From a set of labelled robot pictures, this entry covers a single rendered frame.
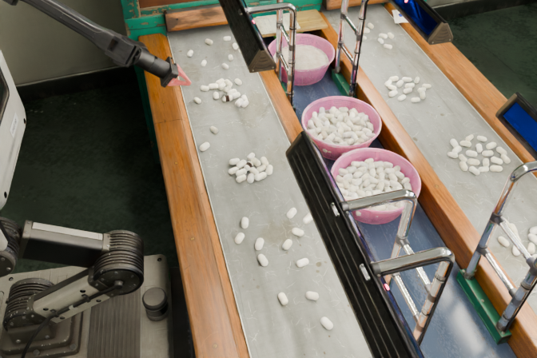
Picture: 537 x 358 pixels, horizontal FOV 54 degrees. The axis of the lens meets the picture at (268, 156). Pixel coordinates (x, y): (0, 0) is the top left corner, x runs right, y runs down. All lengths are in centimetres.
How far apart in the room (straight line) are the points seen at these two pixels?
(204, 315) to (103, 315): 47
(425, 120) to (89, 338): 127
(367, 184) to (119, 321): 84
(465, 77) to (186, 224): 118
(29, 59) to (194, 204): 194
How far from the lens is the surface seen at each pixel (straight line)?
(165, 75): 175
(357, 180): 162
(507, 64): 375
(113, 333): 167
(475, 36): 398
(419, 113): 192
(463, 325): 148
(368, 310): 96
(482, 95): 203
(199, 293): 135
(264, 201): 155
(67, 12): 174
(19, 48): 323
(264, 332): 131
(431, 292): 114
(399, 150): 174
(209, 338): 129
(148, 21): 227
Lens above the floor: 190
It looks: 44 degrees down
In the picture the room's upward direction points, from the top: straight up
